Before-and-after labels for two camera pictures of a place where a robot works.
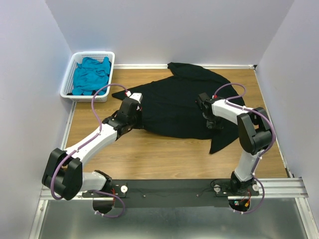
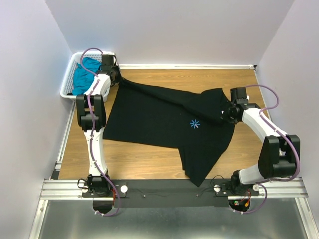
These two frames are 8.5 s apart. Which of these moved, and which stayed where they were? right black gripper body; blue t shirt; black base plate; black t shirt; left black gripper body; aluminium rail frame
Moved: left black gripper body; black t shirt; right black gripper body
Stayed: black base plate; aluminium rail frame; blue t shirt
